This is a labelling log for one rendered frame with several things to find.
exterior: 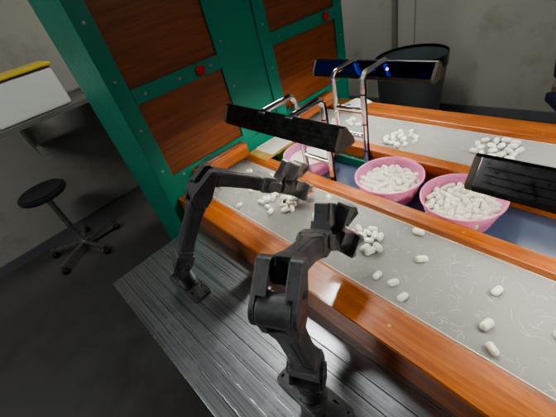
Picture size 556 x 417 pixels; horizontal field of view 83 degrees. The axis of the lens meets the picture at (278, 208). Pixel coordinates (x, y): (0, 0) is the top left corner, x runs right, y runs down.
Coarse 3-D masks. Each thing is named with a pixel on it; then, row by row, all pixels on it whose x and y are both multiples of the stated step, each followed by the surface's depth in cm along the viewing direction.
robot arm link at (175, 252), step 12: (192, 192) 98; (192, 204) 99; (192, 216) 101; (180, 228) 106; (192, 228) 104; (180, 240) 105; (192, 240) 106; (180, 252) 105; (192, 252) 107; (192, 264) 109
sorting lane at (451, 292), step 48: (240, 192) 146; (288, 240) 113; (384, 240) 103; (432, 240) 99; (384, 288) 89; (432, 288) 86; (480, 288) 83; (528, 288) 80; (480, 336) 73; (528, 336) 71; (528, 384) 64
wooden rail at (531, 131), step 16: (352, 112) 185; (368, 112) 177; (384, 112) 171; (400, 112) 167; (416, 112) 163; (432, 112) 159; (448, 112) 155; (464, 128) 143; (480, 128) 138; (496, 128) 134; (512, 128) 132; (528, 128) 129; (544, 128) 127
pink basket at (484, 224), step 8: (440, 176) 117; (448, 176) 117; (456, 176) 117; (464, 176) 115; (424, 184) 116; (432, 184) 117; (440, 184) 118; (464, 184) 116; (424, 192) 116; (432, 192) 118; (424, 200) 115; (496, 200) 107; (504, 200) 103; (504, 208) 100; (440, 216) 102; (496, 216) 97; (464, 224) 100; (472, 224) 99; (480, 224) 99; (488, 224) 101
